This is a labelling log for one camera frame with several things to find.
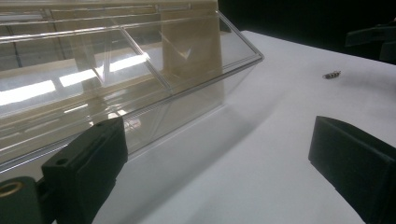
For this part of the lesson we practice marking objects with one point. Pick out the small metal screw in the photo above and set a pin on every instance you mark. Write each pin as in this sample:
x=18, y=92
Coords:
x=331, y=74

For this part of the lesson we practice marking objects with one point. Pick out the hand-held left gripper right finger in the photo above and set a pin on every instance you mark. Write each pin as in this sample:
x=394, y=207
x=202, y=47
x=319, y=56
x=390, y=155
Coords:
x=355, y=161

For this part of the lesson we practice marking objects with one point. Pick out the beige board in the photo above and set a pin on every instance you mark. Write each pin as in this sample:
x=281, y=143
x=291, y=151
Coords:
x=205, y=4

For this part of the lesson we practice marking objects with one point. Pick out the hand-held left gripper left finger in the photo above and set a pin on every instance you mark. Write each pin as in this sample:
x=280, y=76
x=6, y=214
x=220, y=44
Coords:
x=87, y=161

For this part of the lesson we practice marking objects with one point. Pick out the clear acrylic box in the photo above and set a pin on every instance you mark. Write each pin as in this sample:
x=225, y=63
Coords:
x=186, y=77

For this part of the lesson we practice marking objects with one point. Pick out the white table sheet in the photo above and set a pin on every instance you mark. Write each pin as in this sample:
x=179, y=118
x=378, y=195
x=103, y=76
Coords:
x=249, y=155

